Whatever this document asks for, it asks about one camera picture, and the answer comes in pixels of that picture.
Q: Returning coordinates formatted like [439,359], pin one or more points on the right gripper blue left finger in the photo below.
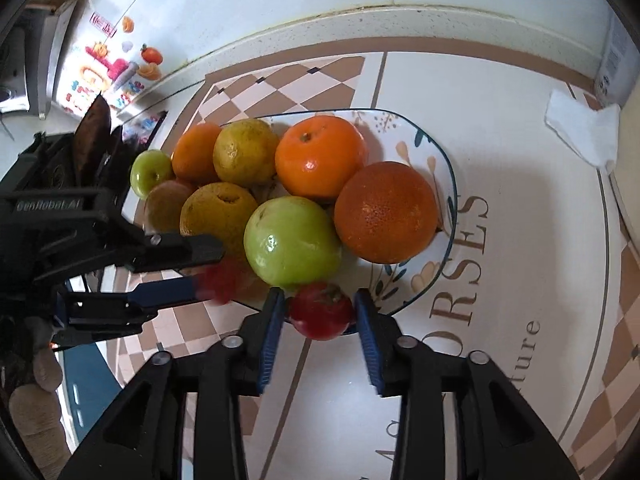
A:
[139,435]

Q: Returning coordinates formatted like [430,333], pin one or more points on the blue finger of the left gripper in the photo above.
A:
[170,292]
[172,251]

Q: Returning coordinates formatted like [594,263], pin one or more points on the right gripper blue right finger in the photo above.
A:
[499,435]

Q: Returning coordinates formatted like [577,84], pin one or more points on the brownish green fruit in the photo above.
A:
[163,206]

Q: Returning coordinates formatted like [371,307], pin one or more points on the red cherry tomato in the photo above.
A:
[320,311]
[221,282]

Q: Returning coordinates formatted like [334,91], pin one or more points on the large yellow citrus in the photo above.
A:
[221,210]

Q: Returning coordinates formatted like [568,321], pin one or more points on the small green apple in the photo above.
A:
[151,168]

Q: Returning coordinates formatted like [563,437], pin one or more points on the large green apple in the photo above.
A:
[290,241]

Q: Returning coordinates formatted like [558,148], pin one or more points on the yellow green citrus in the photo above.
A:
[244,153]

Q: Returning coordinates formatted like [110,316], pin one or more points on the bright orange tangerine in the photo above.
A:
[317,156]

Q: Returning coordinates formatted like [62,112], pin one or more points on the dark red orange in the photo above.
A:
[386,213]

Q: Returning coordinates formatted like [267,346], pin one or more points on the person's left hand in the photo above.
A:
[32,376]

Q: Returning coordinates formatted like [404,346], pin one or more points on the black frying pan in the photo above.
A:
[91,140]

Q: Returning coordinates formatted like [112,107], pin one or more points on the black gas stove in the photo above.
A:
[134,137]

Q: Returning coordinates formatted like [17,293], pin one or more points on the checkered printed table mat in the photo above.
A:
[533,266]

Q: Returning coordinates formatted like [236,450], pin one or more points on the floral oval ceramic plate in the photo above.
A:
[389,139]

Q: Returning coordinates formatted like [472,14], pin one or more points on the cream cylindrical utensil holder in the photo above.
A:
[625,177]

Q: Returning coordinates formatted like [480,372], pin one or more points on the crumpled white tissue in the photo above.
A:
[591,134]

